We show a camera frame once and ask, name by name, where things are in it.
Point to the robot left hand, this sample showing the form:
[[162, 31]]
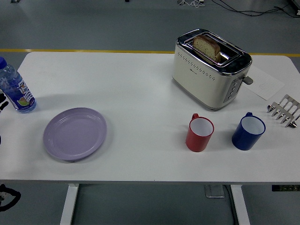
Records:
[[2, 103]]

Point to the purple round plate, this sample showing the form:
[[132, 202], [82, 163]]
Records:
[[75, 133]]

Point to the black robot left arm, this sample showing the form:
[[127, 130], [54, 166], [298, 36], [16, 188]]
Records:
[[14, 195]]

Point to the clear blue-capped drink bottle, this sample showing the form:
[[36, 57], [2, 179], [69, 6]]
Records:
[[16, 91]]

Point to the white table leg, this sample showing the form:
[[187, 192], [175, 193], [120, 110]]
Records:
[[69, 206], [240, 206]]

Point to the red mug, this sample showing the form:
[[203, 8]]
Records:
[[197, 140]]

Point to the cream and chrome toaster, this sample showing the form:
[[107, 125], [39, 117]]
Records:
[[201, 86]]

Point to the brown bread slice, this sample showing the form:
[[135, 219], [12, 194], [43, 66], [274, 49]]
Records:
[[206, 47]]

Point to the grey under-table control box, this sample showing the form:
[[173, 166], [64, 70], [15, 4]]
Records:
[[214, 191]]

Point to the blue mug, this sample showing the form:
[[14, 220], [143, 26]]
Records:
[[245, 139]]

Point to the white paper sheet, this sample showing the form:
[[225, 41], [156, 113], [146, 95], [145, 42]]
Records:
[[264, 86]]

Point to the silver metal toast rack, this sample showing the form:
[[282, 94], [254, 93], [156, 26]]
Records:
[[284, 110]]

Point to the black under-table box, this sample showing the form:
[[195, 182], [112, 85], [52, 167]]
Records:
[[286, 188]]

